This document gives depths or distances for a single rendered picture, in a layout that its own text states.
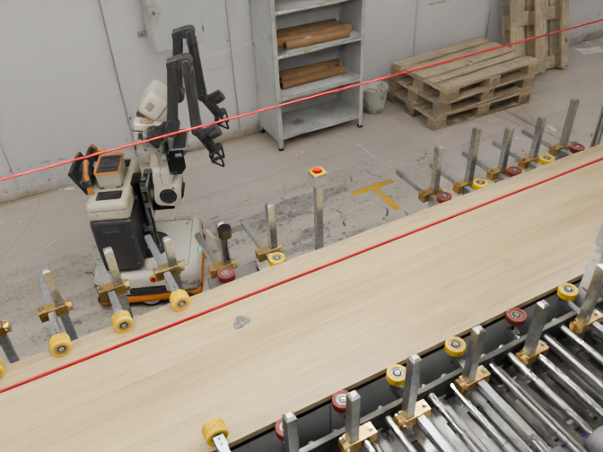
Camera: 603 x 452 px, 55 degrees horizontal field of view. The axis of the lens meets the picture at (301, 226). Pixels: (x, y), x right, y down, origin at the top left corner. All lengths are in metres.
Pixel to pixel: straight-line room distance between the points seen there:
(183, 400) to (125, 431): 0.22
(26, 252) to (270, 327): 2.70
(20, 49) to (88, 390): 3.11
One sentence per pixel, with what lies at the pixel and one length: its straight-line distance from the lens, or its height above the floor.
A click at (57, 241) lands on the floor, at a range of 4.74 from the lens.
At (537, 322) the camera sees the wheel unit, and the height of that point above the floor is 1.02.
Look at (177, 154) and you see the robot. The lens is 3.41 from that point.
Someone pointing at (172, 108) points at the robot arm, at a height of 1.36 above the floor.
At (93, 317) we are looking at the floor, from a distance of 4.01.
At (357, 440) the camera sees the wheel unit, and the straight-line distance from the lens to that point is 2.15.
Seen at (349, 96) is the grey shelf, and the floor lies 0.23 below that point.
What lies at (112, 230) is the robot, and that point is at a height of 0.61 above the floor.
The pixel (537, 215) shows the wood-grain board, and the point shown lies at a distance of 3.16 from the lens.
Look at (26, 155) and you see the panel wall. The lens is 5.23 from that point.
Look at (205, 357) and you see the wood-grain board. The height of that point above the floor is 0.90.
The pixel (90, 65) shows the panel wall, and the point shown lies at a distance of 5.01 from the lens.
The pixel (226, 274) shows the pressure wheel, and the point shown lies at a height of 0.90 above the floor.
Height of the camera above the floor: 2.69
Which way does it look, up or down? 37 degrees down
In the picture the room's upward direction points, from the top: 3 degrees counter-clockwise
